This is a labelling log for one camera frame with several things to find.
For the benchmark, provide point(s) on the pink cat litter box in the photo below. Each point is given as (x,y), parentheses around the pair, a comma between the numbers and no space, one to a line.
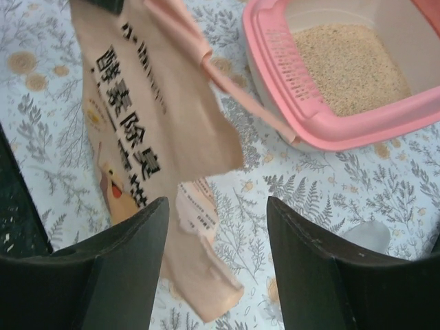
(338,75)

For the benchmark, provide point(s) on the clear plastic scoop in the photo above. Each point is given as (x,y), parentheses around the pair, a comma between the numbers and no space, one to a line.
(372,235)

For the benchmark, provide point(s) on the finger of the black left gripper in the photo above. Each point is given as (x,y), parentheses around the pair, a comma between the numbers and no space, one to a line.
(103,5)

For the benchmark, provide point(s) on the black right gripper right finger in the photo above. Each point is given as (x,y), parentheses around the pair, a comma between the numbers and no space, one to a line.
(327,282)

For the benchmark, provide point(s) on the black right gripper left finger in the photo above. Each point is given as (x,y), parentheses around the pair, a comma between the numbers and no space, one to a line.
(107,281)

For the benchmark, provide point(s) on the pink cat litter bag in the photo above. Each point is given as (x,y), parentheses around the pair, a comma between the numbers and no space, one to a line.
(157,131)

